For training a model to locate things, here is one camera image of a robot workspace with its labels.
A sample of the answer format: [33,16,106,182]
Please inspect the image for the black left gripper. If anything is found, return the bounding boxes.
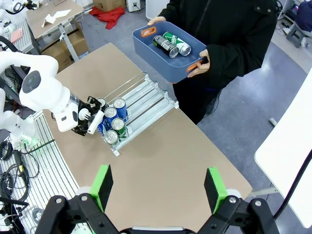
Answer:
[71,96,102,137]

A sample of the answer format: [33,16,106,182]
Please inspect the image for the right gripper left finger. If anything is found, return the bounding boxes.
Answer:
[35,164,120,234]

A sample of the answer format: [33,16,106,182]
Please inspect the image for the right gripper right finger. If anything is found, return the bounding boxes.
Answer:
[197,167,280,234]

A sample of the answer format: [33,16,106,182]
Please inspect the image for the blue Pocari Sweat can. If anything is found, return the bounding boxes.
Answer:
[104,106,119,125]
[96,117,114,141]
[113,97,129,122]

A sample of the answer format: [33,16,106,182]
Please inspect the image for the blue bin with orange handles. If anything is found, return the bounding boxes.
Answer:
[132,20,210,84]

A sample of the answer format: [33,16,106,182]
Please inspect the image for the black beverage can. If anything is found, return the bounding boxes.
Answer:
[153,35,180,59]
[97,97,109,110]

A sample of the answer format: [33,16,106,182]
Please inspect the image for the green Chilsung cider can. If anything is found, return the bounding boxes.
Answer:
[162,31,192,57]
[111,117,129,141]
[104,130,120,148]

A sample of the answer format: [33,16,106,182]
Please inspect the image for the white slatted robot base platform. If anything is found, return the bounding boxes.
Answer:
[0,108,81,234]

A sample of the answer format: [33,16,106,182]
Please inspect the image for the person's left forearm black sleeve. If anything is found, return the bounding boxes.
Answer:
[206,41,269,85]

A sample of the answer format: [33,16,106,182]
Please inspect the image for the person's right forearm black sleeve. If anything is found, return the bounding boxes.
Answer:
[159,0,195,22]

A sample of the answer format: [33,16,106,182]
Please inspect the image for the white clear can dispenser rack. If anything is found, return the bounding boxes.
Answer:
[104,72,180,156]

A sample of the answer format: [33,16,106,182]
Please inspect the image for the person's right hand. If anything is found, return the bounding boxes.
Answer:
[147,16,167,26]

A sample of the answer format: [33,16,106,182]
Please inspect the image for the person's left hand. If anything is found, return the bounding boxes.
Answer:
[186,48,211,78]

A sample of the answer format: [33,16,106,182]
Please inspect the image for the large brown cardboard box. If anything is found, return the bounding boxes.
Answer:
[40,23,90,74]

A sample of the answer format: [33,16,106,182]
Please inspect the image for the large white table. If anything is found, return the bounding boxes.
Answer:
[250,67,312,229]

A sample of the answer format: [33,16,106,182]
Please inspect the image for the red cloth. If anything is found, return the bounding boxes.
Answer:
[89,6,126,30]

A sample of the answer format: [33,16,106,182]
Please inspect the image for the white folded paper pieces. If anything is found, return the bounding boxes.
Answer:
[41,9,73,28]

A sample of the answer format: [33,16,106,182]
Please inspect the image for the wooden top adjustable table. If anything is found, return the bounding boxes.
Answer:
[25,0,86,63]

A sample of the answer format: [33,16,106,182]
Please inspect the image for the pink flat item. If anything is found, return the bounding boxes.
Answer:
[10,28,24,43]

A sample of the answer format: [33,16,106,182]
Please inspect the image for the white box with socket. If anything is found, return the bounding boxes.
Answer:
[126,0,141,12]

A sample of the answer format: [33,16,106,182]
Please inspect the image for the white cylindrical air purifier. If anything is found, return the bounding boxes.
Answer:
[145,0,169,20]

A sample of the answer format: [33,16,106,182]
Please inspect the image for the person in black jacket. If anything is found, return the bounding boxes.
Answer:
[157,0,278,125]

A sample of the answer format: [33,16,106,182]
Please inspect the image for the grey step stool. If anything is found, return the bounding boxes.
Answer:
[285,21,312,49]

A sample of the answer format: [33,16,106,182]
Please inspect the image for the seated person in navy jacket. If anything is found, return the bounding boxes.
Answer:
[293,0,312,34]

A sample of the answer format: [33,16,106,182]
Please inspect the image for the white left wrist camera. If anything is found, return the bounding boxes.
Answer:
[79,108,106,135]

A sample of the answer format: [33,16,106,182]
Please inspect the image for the grey cable coil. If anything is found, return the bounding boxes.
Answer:
[30,208,44,222]

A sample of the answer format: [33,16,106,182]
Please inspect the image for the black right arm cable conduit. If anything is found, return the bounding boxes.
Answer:
[273,148,312,220]

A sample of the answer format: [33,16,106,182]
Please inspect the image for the black cable coil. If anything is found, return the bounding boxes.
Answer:
[0,168,30,203]

